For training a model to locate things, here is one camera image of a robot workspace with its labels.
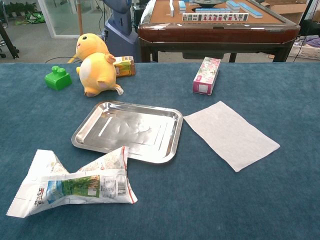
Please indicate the silver metal tray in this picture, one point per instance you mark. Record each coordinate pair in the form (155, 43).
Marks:
(135, 130)

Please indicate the green toy block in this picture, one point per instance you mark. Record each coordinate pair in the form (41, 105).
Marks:
(58, 81)

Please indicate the green bag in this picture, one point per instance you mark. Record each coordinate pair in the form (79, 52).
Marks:
(35, 18)

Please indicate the blue grey machine base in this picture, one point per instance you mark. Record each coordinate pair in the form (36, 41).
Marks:
(120, 32)

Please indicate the yellow juice carton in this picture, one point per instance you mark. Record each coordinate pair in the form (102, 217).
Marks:
(125, 67)

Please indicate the blue table cloth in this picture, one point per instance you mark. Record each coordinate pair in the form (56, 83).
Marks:
(225, 200)

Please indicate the white plastic basket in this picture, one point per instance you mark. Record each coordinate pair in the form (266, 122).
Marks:
(307, 51)

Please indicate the white paper sheet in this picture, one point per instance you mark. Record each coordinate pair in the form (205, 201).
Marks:
(230, 135)

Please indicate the wooden pole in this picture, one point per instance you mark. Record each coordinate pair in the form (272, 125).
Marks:
(79, 17)

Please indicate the blue mahjong tile stack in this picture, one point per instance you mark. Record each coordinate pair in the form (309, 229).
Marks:
(182, 7)

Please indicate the long blue mahjong tile row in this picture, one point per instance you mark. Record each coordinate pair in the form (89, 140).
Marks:
(251, 10)

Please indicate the black stand leg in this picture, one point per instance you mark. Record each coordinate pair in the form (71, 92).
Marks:
(8, 42)

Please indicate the short blue mahjong tile row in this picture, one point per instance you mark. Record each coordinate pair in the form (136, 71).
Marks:
(212, 10)

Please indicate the pink floral box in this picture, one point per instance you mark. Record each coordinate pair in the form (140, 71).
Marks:
(206, 75)

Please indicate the upright white mahjong tile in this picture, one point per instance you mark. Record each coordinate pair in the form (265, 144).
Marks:
(171, 8)

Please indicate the crumpled white snack bag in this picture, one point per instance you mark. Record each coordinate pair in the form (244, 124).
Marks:
(75, 187)

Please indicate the yellow plush toy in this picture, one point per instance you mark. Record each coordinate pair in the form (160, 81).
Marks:
(97, 72)

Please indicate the face-up mahjong tile row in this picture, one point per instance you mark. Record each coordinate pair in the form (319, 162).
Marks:
(215, 17)

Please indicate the dark wooden mahjong table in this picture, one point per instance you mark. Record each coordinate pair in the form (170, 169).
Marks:
(212, 31)

